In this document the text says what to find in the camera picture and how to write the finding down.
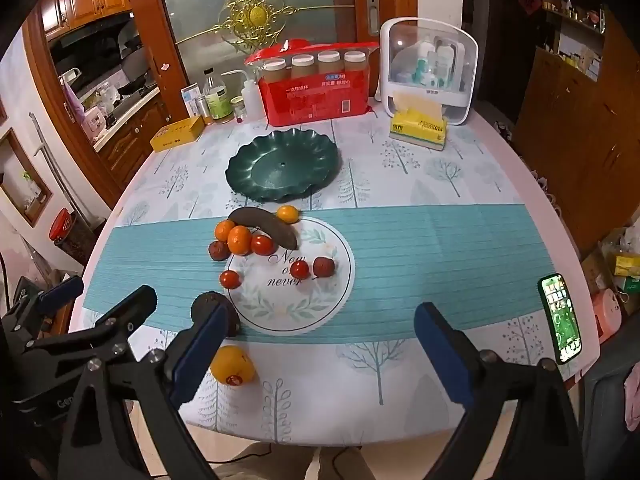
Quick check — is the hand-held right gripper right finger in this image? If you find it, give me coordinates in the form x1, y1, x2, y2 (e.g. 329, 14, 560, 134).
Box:
414, 301, 586, 480

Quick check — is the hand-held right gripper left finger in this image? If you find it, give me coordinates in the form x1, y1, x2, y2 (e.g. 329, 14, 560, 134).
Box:
60, 302, 228, 480

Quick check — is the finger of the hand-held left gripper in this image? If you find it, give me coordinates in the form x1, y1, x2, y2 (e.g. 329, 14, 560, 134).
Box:
22, 284, 158, 361
10, 275, 86, 343

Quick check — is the orange with red sticker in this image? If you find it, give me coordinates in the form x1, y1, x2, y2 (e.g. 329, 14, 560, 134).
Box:
210, 345, 257, 387

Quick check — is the dark avocado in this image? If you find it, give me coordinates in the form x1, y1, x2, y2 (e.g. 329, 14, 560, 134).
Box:
192, 291, 241, 338

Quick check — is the dark green scalloped plate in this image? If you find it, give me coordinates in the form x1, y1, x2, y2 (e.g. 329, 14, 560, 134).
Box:
226, 129, 342, 204

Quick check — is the red lidded container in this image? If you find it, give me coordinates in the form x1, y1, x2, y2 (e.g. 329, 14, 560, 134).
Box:
48, 208, 96, 261

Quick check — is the round white leaf-print placemat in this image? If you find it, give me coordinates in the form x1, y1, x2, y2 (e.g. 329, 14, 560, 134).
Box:
223, 216, 356, 336

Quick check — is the smartphone with lit screen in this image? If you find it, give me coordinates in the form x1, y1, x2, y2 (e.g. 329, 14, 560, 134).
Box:
538, 273, 585, 365

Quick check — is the dark overripe banana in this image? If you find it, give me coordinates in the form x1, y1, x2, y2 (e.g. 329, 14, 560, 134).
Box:
227, 207, 298, 249

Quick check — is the wooden lower kitchen cabinet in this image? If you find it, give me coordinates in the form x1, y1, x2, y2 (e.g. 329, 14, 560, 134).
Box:
95, 95, 171, 186

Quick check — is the pink container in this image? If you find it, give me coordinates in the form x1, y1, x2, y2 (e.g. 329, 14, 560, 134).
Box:
592, 290, 623, 343

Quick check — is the tree-print tablecloth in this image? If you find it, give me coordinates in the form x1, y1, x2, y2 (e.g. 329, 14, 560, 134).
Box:
67, 105, 601, 448

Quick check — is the yellow tin box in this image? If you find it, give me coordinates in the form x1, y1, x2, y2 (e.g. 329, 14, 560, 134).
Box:
150, 115, 205, 153

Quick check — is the yellow carton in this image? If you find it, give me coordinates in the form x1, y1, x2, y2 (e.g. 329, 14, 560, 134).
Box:
612, 255, 640, 277

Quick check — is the white and blue carton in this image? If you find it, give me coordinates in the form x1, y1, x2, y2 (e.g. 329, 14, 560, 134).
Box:
181, 82, 203, 117

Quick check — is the glass bottle with green label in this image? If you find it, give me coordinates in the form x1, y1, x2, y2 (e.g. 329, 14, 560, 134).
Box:
202, 67, 233, 122

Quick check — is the yellow tissue pack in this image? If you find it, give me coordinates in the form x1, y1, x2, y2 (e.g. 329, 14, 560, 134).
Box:
390, 95, 447, 152

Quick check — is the white squeeze bottle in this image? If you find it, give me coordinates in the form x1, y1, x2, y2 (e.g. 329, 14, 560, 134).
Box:
221, 70, 264, 118

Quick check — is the brown wooden cupboard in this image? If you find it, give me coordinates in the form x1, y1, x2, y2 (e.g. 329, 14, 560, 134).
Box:
515, 25, 640, 261

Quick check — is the black range hood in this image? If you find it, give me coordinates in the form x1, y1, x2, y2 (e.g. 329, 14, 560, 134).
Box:
50, 10, 151, 76

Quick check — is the red paper cup package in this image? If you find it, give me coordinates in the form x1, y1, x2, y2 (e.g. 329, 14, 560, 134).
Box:
245, 40, 379, 127

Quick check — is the white cosmetics storage box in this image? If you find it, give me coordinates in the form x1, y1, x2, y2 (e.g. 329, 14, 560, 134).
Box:
376, 17, 480, 126

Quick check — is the gold door ornament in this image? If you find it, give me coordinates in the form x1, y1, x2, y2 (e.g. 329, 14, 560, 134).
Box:
175, 0, 353, 51

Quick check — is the wooden wall frame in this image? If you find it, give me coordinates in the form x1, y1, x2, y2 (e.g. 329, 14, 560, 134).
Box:
0, 127, 53, 228

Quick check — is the wooden wall shelf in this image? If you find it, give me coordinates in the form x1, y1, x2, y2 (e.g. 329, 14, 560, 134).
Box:
542, 0, 608, 36

